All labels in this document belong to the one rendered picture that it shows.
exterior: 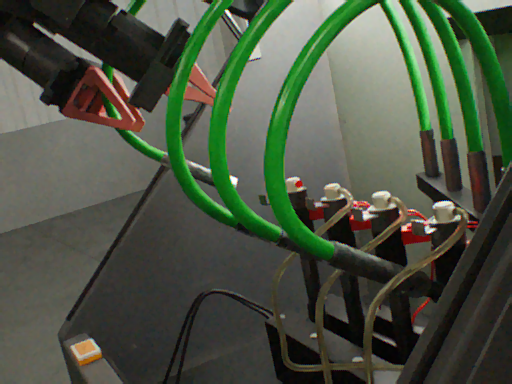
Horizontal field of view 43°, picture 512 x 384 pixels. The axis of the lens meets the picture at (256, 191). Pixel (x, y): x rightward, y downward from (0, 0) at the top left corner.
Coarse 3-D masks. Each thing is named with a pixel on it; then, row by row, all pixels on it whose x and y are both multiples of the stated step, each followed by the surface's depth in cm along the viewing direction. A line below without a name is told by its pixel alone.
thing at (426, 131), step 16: (144, 0) 74; (400, 32) 77; (400, 48) 78; (416, 64) 78; (416, 80) 79; (416, 96) 79; (112, 112) 76; (432, 128) 81; (144, 144) 78; (160, 160) 78
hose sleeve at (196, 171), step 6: (162, 162) 78; (168, 162) 78; (186, 162) 78; (192, 162) 79; (168, 168) 79; (192, 168) 78; (198, 168) 79; (204, 168) 79; (192, 174) 79; (198, 174) 79; (204, 174) 79; (210, 174) 79; (204, 180) 79; (210, 180) 79
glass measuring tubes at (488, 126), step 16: (448, 16) 78; (480, 16) 73; (496, 16) 71; (496, 32) 72; (464, 48) 78; (496, 48) 76; (480, 80) 80; (480, 96) 80; (480, 112) 80; (480, 128) 80; (496, 128) 77; (496, 144) 77; (496, 160) 78; (496, 176) 79
